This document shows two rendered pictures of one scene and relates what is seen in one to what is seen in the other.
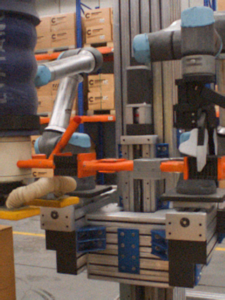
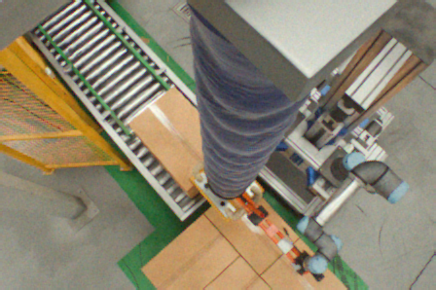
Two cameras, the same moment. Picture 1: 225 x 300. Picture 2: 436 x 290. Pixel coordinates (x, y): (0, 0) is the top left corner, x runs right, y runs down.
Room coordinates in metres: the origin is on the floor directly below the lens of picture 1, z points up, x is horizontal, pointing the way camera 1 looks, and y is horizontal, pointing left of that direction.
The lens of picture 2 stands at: (0.90, 0.27, 3.09)
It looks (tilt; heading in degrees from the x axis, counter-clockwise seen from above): 75 degrees down; 21
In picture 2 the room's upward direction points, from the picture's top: straight up
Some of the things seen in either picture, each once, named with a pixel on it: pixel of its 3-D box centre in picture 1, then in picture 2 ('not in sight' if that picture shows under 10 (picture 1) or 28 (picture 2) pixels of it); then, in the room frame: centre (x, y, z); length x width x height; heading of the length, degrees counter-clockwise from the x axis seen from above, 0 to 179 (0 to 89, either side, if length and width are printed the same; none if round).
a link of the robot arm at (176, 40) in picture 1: (198, 43); (327, 245); (1.05, -0.22, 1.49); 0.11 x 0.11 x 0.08; 67
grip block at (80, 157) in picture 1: (74, 164); (258, 215); (1.10, 0.10, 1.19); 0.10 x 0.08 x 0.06; 152
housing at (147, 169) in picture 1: (151, 168); (284, 245); (1.00, -0.09, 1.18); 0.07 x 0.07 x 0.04; 62
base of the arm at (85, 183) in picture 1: (77, 176); not in sight; (1.75, 0.15, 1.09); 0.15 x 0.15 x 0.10
